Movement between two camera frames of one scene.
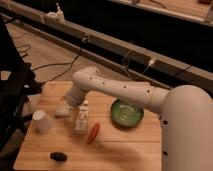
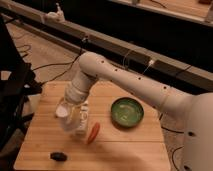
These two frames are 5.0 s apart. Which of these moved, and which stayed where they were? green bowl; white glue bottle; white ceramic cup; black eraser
Moved: white ceramic cup
Stayed: green bowl; white glue bottle; black eraser
